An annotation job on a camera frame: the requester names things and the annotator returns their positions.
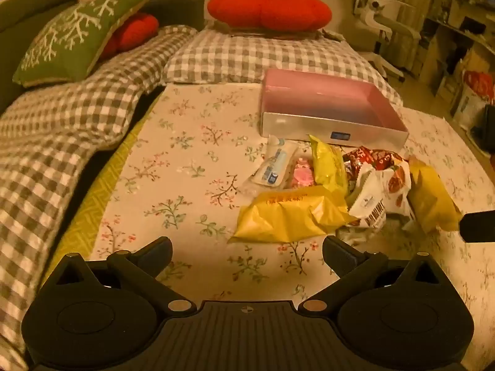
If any red and white bag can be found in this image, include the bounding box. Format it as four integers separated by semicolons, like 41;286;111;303
452;70;495;132

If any white and red snack packet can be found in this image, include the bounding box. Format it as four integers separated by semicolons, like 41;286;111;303
346;162;412;229

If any pink snack packet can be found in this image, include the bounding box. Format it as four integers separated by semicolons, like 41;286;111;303
291;158;316;187

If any small red pumpkin cushion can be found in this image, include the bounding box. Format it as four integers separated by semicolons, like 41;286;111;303
101;13;160;58

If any large red pumpkin cushion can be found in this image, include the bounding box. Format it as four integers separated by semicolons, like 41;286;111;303
207;0;332;32

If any gold snack packet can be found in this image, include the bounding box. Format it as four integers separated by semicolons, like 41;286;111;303
406;158;463;233

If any white office chair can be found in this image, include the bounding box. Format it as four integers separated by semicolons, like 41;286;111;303
350;0;420;82

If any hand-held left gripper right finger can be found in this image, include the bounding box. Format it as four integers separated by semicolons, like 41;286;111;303
298;236;445;313

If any black case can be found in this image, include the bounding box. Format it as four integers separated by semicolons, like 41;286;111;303
474;104;495;155

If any white and blue snack packet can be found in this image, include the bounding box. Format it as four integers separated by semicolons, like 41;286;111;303
243;135;299;191

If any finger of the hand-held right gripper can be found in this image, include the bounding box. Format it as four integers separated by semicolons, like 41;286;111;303
459;209;495;245

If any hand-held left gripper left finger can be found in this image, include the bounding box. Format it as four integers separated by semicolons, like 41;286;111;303
50;237;198;313

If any yellow-green patterned mat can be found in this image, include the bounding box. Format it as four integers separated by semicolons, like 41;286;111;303
42;96;163;279

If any grey checkered pillow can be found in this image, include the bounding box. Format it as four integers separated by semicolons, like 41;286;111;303
160;29;403;107
0;25;198;151
0;131;128;371

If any red brown snack packet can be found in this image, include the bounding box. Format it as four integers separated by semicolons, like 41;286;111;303
342;146;405;174

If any large yellow snack packet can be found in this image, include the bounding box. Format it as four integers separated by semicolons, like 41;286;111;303
228;185;358;245

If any beige curtain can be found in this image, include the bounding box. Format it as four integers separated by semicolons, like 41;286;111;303
396;0;443;70

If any tan clear snack packet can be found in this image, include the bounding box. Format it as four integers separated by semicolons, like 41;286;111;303
336;220;387;245

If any wooden desk shelf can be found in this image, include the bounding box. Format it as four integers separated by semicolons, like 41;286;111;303
420;0;495;101

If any floral cloth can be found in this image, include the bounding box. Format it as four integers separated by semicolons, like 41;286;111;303
89;83;495;310

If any green snowflake cushion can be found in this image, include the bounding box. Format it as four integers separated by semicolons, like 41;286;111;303
12;0;157;87

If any pink and silver storage box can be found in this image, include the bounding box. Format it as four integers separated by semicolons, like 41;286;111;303
259;67;410;152

